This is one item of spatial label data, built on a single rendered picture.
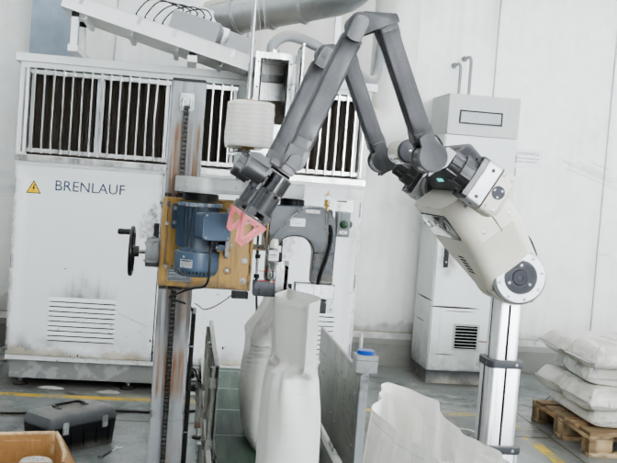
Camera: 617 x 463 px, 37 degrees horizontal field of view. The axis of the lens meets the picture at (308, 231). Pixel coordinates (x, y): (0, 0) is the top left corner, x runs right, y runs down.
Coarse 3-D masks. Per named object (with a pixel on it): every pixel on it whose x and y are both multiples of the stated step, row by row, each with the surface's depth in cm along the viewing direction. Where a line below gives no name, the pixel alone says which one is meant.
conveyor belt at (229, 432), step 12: (228, 372) 501; (228, 384) 472; (228, 396) 447; (228, 408) 424; (216, 420) 401; (228, 420) 403; (240, 420) 404; (216, 432) 383; (228, 432) 384; (240, 432) 386; (216, 444) 366; (228, 444) 367; (240, 444) 368; (228, 456) 351; (240, 456) 352; (252, 456) 354
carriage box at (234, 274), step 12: (168, 204) 327; (228, 204) 330; (168, 216) 328; (168, 228) 328; (252, 228) 331; (168, 240) 328; (252, 240) 331; (168, 252) 328; (240, 252) 332; (168, 264) 329; (228, 264) 331; (240, 264) 332; (216, 276) 331; (228, 276) 332; (240, 276) 332; (216, 288) 331; (228, 288) 332; (240, 288) 332
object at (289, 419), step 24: (288, 288) 330; (288, 312) 296; (312, 312) 295; (288, 336) 295; (312, 336) 297; (288, 360) 295; (312, 360) 299; (264, 384) 315; (288, 384) 290; (312, 384) 291; (264, 408) 304; (288, 408) 289; (312, 408) 291; (264, 432) 301; (288, 432) 289; (312, 432) 291; (264, 456) 298; (288, 456) 290; (312, 456) 292
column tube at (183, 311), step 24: (192, 120) 332; (168, 144) 332; (192, 144) 333; (168, 168) 332; (192, 168) 333; (168, 192) 333; (192, 192) 334; (168, 288) 335; (168, 312) 335; (168, 360) 336; (168, 432) 338; (168, 456) 338
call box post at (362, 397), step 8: (360, 376) 328; (368, 376) 328; (360, 384) 328; (360, 392) 328; (360, 400) 329; (360, 408) 329; (360, 416) 329; (360, 424) 329; (360, 432) 329; (360, 440) 329; (360, 448) 330; (360, 456) 330
